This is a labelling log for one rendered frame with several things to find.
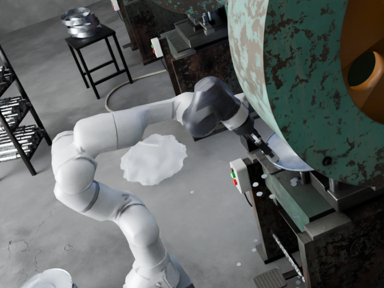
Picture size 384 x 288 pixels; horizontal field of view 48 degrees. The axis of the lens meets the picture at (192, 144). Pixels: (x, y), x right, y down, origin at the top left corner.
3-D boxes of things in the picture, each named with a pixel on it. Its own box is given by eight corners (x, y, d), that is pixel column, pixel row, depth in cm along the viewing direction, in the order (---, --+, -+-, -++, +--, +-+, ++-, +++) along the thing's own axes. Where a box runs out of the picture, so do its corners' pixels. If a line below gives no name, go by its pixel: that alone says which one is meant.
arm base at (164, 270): (134, 319, 153) (120, 295, 145) (118, 284, 168) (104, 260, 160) (188, 287, 158) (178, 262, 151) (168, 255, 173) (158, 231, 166)
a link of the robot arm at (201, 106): (192, 134, 139) (203, 148, 131) (165, 108, 132) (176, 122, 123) (232, 94, 138) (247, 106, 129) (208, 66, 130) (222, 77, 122)
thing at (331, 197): (338, 213, 143) (336, 200, 140) (276, 147, 180) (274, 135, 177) (417, 179, 146) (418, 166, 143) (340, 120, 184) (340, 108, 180)
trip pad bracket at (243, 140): (254, 174, 189) (246, 138, 179) (245, 163, 197) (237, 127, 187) (266, 169, 190) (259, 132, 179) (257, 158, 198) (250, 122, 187)
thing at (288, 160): (312, 113, 169) (312, 111, 169) (367, 145, 146) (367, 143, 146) (250, 145, 163) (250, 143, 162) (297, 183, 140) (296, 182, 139)
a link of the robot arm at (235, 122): (223, 125, 131) (233, 135, 134) (254, 96, 130) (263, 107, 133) (209, 108, 141) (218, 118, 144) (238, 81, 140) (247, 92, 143)
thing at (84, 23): (97, 100, 418) (63, 22, 375) (84, 86, 454) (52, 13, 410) (134, 83, 429) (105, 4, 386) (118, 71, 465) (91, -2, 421)
